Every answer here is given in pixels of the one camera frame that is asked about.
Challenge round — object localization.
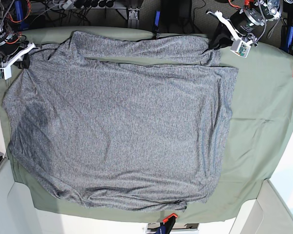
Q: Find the blue-handled clamp top centre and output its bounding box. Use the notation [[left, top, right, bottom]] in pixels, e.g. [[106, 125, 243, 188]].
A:
[[152, 11, 161, 39]]

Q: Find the blue-handled clamp top left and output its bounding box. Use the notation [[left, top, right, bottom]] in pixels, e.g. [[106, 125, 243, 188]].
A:
[[14, 0, 30, 31]]

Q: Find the green table cloth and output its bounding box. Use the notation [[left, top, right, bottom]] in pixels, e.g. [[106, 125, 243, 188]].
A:
[[0, 26, 293, 223]]

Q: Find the grey metal mount bracket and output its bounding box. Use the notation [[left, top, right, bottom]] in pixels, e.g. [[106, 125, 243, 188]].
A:
[[127, 8, 140, 29]]

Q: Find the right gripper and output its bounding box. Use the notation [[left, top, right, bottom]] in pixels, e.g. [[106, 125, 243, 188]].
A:
[[0, 31, 30, 70]]

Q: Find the blue-handled clamp top right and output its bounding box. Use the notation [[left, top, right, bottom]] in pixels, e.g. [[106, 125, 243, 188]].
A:
[[280, 26, 293, 53]]

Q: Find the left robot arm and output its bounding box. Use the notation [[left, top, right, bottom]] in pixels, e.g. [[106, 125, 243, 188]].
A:
[[206, 0, 283, 58]]

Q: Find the white power strip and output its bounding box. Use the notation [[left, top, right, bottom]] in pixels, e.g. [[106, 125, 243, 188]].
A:
[[52, 0, 74, 10]]

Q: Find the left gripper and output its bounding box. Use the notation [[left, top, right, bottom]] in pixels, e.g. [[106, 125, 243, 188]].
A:
[[208, 9, 265, 50]]

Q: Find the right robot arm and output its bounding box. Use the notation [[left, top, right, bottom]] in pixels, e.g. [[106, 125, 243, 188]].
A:
[[0, 0, 31, 69]]

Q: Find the grey heathered T-shirt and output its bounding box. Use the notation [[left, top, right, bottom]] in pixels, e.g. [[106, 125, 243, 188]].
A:
[[2, 32, 238, 212]]

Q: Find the blue-handled clamp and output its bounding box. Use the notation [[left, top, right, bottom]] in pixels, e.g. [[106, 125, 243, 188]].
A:
[[280, 26, 293, 53], [14, 0, 30, 31], [152, 11, 161, 39]]

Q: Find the orange clamp near edge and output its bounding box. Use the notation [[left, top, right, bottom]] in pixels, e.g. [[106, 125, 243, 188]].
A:
[[155, 213, 178, 234]]

